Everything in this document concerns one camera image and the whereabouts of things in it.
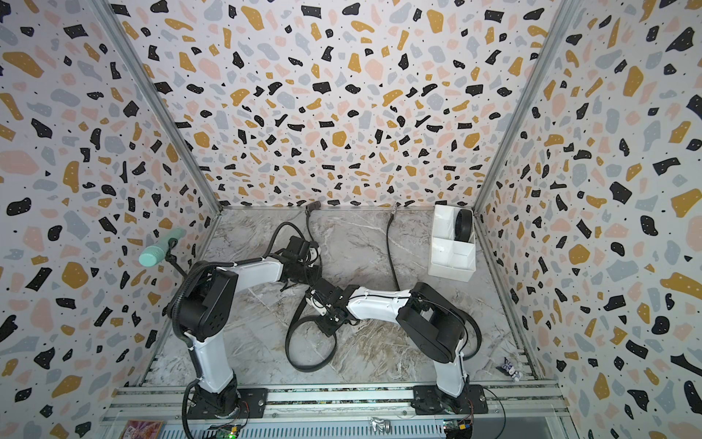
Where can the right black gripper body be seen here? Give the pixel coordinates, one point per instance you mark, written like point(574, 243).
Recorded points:
point(331, 316)

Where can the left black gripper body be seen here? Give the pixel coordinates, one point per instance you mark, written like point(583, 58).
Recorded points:
point(311, 273)

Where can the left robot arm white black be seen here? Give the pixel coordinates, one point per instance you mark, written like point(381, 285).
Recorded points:
point(201, 309)

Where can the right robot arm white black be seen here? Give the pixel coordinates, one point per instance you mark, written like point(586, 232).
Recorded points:
point(442, 332)

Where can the white storage roll organizer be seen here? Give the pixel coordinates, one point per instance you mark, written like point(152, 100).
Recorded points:
point(450, 259)

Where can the green microphone on black stand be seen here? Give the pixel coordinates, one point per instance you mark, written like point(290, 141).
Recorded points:
point(161, 251)

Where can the small crumpled wrapper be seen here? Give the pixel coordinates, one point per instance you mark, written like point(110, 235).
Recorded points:
point(508, 368)

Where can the pink printed card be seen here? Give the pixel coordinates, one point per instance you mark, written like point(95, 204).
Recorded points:
point(139, 429)

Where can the aluminium mounting rail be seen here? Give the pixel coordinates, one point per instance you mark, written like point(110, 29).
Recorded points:
point(341, 402)

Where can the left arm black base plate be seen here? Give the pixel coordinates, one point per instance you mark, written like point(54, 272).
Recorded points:
point(249, 403)

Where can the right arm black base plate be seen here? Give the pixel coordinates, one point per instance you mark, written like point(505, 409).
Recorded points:
point(429, 400)

